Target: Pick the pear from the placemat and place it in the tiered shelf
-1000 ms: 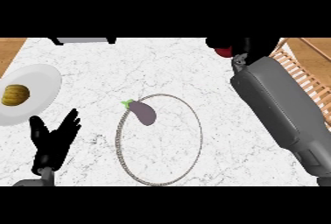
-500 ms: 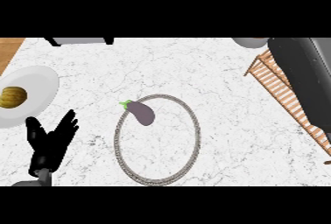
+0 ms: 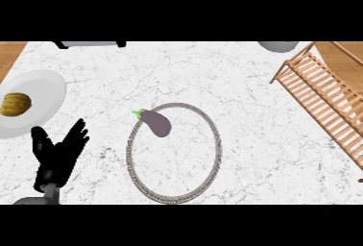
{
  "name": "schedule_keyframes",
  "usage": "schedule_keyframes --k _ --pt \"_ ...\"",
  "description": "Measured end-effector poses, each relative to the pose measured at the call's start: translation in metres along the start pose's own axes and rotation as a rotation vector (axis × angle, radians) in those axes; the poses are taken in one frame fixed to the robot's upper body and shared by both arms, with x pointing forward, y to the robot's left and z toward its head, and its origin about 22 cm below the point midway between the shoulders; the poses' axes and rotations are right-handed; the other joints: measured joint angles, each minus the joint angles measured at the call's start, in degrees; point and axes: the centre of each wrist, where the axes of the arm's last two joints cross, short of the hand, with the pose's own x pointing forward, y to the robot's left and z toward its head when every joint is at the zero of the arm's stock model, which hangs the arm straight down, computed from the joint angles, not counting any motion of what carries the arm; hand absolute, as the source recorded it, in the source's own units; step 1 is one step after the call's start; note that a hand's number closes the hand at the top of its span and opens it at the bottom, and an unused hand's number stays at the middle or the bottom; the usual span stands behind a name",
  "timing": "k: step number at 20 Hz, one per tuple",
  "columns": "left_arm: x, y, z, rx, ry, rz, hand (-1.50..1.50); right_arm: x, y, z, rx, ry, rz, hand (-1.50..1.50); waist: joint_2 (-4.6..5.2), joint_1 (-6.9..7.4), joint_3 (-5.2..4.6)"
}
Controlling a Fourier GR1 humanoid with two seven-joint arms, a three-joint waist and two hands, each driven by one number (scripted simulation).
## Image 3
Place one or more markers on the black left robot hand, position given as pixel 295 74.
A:
pixel 54 158

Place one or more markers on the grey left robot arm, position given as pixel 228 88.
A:
pixel 43 196

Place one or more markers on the wooden tiered shelf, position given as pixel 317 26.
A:
pixel 326 93

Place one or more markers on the yellow-brown round squash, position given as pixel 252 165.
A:
pixel 14 104

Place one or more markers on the white plate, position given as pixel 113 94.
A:
pixel 40 96

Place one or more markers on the purple eggplant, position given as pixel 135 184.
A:
pixel 156 123

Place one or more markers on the grey appliance with black feet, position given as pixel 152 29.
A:
pixel 90 44

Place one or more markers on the grey round bowl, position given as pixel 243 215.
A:
pixel 279 46

